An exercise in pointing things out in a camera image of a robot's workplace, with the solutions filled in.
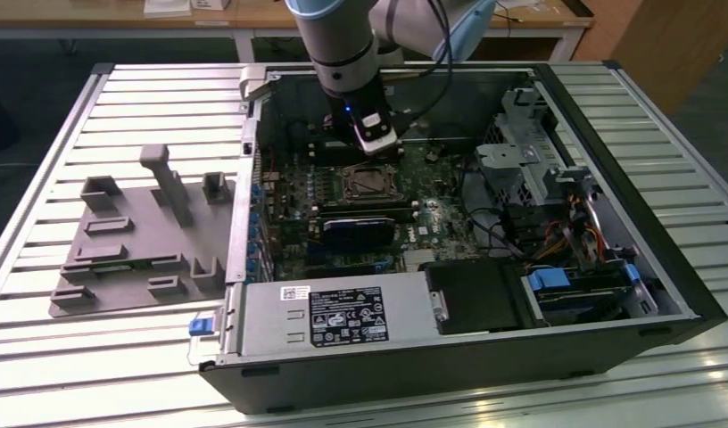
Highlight black disk bay box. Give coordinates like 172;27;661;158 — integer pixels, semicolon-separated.
421;258;525;336

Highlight grey parts rack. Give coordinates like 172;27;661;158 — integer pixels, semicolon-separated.
47;144;239;318

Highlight metal socket cover frame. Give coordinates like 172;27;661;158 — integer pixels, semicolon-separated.
343;167;397;200

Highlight hard disk in blue carrier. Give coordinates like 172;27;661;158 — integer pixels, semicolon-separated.
522;262;643;323

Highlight wooden cabinet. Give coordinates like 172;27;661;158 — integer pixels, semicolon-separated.
611;0;728;115

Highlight black open PC case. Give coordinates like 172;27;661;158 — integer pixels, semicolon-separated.
196;62;728;416

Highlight black expansion slot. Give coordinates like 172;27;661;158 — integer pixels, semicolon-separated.
307;266;381;281

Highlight coloured power wire bundle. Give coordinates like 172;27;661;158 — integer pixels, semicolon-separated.
534;195;610;273

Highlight wooden desk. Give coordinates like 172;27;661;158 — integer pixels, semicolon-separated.
0;0;597;63

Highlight black looped wire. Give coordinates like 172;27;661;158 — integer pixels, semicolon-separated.
466;208;530;262

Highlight green motherboard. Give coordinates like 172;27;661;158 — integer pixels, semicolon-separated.
254;137;502;284

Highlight black graphics card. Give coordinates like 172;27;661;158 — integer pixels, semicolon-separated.
319;216;397;247

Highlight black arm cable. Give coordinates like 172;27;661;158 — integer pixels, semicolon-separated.
397;0;457;137

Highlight white cardboard box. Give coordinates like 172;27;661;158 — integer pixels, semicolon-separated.
142;0;194;20

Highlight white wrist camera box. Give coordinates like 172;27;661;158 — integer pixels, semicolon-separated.
355;111;401;156

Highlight silver finned heatsink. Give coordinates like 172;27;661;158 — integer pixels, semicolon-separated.
403;249;437;271

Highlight metal drive cage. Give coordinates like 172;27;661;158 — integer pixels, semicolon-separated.
474;87;591;209

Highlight silver power supply box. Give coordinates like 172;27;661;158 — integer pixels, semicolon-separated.
236;271;442;358

